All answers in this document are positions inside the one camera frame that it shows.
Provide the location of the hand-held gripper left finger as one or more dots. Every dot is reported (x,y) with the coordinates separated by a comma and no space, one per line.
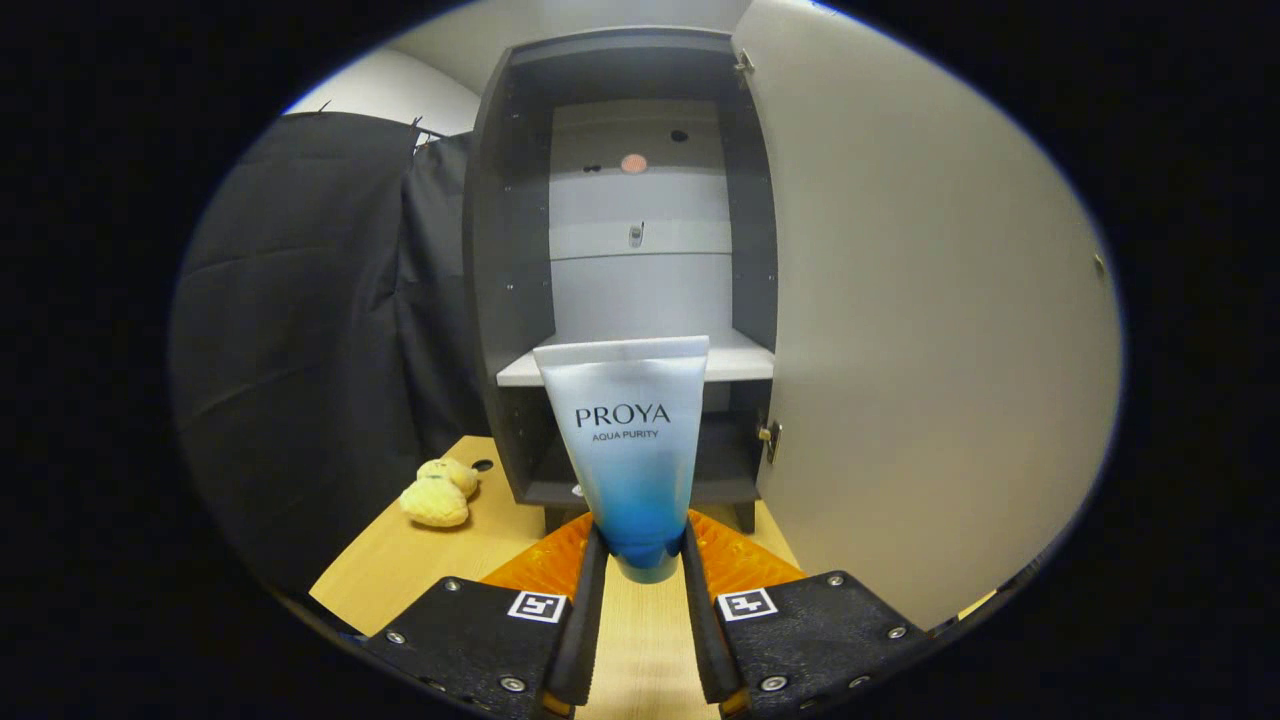
(585,630)

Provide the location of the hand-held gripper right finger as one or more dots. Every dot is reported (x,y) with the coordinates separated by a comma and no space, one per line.
(708,630)

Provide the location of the white and blue cosmetic tube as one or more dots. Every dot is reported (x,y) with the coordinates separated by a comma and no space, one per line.
(630,440)

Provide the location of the light grey cabinet door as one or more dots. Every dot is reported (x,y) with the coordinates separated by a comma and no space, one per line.
(920,330)

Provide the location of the yellow plush toy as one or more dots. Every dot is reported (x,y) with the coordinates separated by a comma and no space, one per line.
(437,498)

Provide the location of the dark grey cabinet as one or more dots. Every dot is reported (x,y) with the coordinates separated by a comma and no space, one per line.
(515,250)

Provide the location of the black backdrop cloth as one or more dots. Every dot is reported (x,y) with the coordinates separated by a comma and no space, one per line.
(300,330)

